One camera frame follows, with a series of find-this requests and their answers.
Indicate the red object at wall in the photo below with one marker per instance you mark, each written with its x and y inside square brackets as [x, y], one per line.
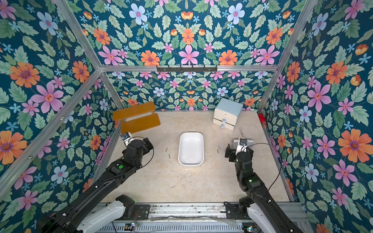
[262, 119]

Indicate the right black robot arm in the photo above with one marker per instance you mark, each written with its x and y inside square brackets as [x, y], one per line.
[258, 205]

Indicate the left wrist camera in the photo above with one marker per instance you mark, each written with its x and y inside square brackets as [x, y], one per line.
[126, 138]

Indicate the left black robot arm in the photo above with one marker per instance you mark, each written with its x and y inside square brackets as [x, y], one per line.
[68, 219]

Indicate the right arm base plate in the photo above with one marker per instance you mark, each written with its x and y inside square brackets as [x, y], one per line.
[233, 211]

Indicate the small blue-topped drawer cabinet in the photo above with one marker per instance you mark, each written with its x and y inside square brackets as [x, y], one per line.
[226, 114]

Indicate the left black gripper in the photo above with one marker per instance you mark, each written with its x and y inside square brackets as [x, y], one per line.
[146, 149]

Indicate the silver clutch purse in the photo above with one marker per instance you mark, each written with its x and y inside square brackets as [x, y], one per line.
[235, 142]

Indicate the black wall hook rail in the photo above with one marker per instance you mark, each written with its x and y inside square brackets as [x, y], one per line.
[181, 69]

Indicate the white plastic storage box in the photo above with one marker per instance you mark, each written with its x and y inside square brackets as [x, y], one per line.
[191, 149]

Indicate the aluminium front rail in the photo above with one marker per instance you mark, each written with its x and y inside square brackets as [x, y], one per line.
[166, 218]

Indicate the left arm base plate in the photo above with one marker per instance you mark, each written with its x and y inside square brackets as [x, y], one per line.
[136, 212]

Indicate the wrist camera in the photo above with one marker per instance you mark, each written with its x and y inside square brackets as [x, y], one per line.
[242, 145]
[126, 138]

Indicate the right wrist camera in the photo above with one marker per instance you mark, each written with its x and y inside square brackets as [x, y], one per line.
[242, 145]

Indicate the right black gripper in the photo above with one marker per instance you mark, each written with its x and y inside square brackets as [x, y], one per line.
[229, 151]

